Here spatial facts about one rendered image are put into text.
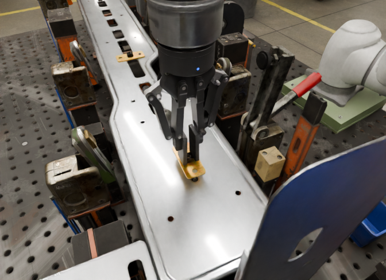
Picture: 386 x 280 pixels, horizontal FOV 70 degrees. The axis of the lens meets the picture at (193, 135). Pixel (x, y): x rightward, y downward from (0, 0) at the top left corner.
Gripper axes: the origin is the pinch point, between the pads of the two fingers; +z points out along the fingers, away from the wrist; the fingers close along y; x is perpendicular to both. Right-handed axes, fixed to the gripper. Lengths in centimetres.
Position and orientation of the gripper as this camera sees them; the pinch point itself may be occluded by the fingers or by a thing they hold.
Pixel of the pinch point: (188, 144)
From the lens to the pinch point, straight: 49.4
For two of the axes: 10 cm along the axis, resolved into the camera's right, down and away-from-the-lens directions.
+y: -9.2, 2.8, -2.8
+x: 3.9, 6.5, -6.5
